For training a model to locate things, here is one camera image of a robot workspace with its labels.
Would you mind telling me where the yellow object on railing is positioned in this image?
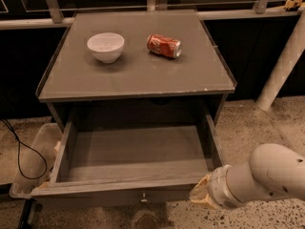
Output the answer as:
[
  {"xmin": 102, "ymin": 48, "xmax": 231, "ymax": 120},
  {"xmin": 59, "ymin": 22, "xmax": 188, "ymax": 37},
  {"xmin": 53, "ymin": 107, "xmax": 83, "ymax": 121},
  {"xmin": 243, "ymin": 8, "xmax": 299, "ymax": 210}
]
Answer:
[{"xmin": 284, "ymin": 0, "xmax": 302, "ymax": 11}]

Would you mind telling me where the red soda can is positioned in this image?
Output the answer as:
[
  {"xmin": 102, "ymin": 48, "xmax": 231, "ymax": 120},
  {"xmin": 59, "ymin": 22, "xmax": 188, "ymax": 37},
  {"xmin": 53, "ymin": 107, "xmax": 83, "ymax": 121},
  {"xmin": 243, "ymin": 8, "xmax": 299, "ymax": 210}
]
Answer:
[{"xmin": 147, "ymin": 34, "xmax": 182, "ymax": 59}]

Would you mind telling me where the black cable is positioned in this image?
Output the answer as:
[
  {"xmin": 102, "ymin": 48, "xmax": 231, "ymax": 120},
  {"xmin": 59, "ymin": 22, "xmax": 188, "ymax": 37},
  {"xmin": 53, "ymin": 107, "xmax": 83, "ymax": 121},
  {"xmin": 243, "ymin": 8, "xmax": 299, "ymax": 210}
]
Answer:
[{"xmin": 0, "ymin": 117, "xmax": 49, "ymax": 180}]

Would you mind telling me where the metal railing frame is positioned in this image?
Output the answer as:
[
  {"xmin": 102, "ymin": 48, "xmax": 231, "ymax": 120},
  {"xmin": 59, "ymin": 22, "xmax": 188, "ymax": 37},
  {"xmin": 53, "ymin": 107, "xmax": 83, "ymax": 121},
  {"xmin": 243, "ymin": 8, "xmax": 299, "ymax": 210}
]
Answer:
[{"xmin": 0, "ymin": 0, "xmax": 304, "ymax": 31}]

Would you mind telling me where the clear plastic bin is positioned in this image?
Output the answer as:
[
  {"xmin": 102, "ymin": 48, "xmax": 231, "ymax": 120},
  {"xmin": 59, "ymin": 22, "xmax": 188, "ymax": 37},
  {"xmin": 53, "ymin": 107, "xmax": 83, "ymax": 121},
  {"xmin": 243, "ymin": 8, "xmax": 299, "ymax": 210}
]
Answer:
[{"xmin": 10, "ymin": 123, "xmax": 62, "ymax": 199}]

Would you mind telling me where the grey top drawer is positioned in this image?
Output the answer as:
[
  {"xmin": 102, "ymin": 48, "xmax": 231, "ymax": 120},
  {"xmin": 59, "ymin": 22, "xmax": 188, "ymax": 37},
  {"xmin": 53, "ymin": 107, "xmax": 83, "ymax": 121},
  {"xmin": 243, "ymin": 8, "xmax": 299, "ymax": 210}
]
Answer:
[{"xmin": 31, "ymin": 114, "xmax": 224, "ymax": 207}]

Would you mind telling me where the white ceramic bowl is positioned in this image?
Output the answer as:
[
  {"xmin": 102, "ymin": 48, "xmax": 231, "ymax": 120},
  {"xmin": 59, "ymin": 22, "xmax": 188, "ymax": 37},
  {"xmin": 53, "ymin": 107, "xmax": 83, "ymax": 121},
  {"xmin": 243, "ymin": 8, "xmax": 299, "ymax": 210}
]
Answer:
[{"xmin": 87, "ymin": 32, "xmax": 125, "ymax": 63}]

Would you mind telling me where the white diagonal post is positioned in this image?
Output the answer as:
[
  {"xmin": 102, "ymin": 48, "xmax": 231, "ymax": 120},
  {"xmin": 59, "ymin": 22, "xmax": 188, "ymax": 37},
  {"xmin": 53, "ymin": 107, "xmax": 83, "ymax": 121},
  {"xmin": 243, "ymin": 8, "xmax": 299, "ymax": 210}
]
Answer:
[{"xmin": 256, "ymin": 12, "xmax": 305, "ymax": 111}]

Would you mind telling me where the grey drawer cabinet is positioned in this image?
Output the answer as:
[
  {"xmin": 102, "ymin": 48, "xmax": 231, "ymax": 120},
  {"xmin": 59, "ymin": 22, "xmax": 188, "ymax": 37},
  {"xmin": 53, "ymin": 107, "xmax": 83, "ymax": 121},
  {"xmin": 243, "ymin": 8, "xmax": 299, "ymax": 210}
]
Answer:
[{"xmin": 35, "ymin": 9, "xmax": 237, "ymax": 135}]

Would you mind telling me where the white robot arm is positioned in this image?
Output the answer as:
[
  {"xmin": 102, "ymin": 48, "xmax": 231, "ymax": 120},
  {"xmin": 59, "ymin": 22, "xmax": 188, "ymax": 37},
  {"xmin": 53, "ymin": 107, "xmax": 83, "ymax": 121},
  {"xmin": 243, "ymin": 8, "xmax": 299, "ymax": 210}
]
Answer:
[{"xmin": 190, "ymin": 143, "xmax": 305, "ymax": 210}]

